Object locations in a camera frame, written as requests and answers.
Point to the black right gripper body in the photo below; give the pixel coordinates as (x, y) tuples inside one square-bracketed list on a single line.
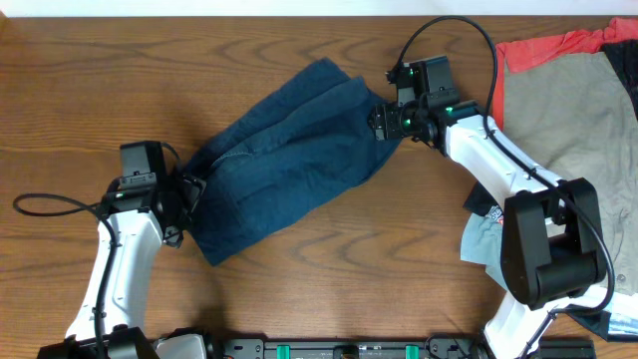
[(384, 121)]

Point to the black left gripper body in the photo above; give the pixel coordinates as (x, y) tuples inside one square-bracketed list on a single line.
[(188, 200)]

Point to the dark blue denim shorts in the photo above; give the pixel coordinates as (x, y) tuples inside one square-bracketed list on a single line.
[(297, 149)]

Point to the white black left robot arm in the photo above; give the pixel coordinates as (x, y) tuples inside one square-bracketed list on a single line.
[(137, 216)]

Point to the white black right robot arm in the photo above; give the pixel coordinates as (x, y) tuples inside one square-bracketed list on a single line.
[(552, 248)]

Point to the black garment with printed label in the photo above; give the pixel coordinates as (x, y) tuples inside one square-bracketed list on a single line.
[(481, 203)]

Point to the red orange t-shirt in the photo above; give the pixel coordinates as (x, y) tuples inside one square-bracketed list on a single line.
[(524, 55)]

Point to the light blue garment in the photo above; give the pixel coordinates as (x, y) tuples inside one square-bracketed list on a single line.
[(481, 243)]

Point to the khaki grey shorts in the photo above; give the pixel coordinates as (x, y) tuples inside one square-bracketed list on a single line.
[(574, 117)]

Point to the black lace garment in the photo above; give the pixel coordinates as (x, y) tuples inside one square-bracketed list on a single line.
[(623, 58)]

